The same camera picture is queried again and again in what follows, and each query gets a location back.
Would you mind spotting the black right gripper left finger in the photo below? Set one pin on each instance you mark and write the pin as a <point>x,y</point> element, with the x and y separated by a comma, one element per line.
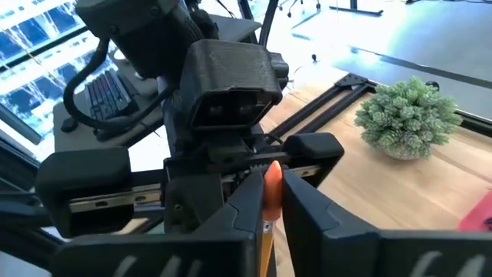
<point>215,250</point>

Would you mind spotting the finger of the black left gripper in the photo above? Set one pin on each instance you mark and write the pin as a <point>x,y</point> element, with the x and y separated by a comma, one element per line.
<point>84,169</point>
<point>319,148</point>

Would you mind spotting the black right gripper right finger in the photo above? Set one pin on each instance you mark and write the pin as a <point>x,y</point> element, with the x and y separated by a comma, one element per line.
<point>326,246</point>

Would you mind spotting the yellow pencil with orange eraser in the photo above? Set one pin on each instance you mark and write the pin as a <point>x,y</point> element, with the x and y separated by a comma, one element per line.
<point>272,184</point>

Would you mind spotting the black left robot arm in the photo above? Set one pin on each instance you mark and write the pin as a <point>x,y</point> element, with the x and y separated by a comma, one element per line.
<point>153,34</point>

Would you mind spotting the black keyboard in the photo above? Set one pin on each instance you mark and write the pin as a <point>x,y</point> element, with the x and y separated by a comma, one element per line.
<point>105,96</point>

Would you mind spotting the green plant in woven pot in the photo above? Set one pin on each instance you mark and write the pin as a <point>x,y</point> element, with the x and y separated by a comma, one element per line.
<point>407,115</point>

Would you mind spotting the pink translucent plastic bin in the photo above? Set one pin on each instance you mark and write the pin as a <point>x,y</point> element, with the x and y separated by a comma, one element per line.
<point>478,215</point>

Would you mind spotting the black aluminium frame rail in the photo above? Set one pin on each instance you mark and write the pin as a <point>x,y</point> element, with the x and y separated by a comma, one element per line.
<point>319,105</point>

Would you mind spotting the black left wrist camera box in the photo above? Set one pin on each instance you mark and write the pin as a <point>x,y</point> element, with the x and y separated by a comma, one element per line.
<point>230,77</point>

